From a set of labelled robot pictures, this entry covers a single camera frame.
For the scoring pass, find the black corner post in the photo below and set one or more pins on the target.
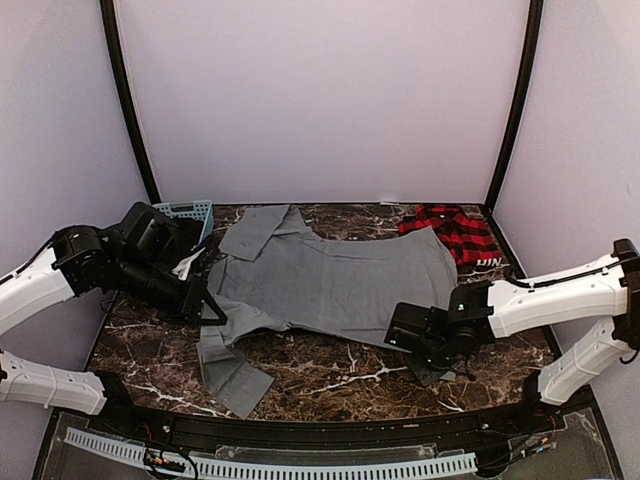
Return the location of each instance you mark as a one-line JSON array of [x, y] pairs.
[[525, 70], [125, 97]]

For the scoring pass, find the white slotted cable duct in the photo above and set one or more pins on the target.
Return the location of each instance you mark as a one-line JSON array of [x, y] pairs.
[[253, 463]]

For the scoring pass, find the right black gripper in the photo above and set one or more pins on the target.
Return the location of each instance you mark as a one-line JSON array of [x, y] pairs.
[[425, 375]]

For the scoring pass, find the black right corner post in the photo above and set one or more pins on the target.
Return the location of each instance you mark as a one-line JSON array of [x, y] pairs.
[[525, 70]]

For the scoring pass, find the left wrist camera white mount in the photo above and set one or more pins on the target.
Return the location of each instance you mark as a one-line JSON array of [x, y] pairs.
[[151, 237]]

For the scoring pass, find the red black plaid shirt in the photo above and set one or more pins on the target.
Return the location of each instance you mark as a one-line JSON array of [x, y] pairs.
[[469, 240]]

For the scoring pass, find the grey long sleeve shirt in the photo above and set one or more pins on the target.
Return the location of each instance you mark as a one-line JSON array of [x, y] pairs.
[[278, 274]]

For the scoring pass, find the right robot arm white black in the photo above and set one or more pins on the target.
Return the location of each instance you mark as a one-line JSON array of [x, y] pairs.
[[480, 313]]

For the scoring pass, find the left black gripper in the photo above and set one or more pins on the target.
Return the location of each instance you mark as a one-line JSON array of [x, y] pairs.
[[187, 307]]

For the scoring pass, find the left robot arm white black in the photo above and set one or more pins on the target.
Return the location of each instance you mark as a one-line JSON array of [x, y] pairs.
[[72, 263]]

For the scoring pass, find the black left corner post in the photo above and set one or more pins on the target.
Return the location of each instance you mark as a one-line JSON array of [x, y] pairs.
[[125, 97]]

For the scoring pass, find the black curved front rail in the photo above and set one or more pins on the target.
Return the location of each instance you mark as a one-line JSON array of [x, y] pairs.
[[494, 425]]

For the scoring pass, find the light blue plastic basket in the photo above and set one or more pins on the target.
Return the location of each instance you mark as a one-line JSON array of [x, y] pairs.
[[195, 218]]

